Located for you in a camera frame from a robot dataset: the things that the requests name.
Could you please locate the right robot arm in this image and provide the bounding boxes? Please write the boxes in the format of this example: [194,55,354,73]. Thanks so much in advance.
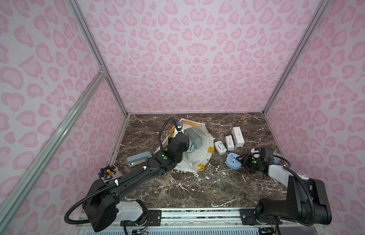
[241,147,332,227]

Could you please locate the white clock orange key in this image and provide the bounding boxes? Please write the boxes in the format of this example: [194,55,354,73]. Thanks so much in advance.
[226,135,235,151]

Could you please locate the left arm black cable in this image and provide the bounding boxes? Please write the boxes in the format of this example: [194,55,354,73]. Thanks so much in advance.
[64,117,179,225]

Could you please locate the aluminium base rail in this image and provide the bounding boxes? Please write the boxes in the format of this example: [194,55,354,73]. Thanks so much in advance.
[73,207,333,235]

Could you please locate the white rectangular digital clock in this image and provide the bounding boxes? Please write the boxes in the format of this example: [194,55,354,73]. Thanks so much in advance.
[232,127,245,148]

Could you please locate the coloured items left edge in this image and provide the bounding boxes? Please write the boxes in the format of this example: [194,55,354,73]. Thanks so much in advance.
[98,164,123,182]

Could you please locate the white canvas bag yellow handles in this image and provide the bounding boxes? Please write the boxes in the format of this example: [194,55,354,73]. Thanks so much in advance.
[153,117,214,173]

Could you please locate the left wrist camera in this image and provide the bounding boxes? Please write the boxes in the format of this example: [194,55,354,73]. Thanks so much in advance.
[176,121,183,132]

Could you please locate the small white digital clock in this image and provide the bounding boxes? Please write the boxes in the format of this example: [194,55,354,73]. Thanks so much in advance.
[214,141,227,155]

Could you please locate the left frame aluminium strut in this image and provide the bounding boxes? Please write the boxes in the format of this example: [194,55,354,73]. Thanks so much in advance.
[0,70,107,235]

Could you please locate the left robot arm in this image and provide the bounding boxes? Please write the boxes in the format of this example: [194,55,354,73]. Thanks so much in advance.
[82,133,189,232]

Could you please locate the grey blue square clock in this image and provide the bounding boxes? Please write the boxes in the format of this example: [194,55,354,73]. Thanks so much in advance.
[184,127,202,149]

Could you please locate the grey stapler on table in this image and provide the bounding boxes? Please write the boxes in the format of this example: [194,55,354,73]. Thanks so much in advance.
[127,151,152,167]

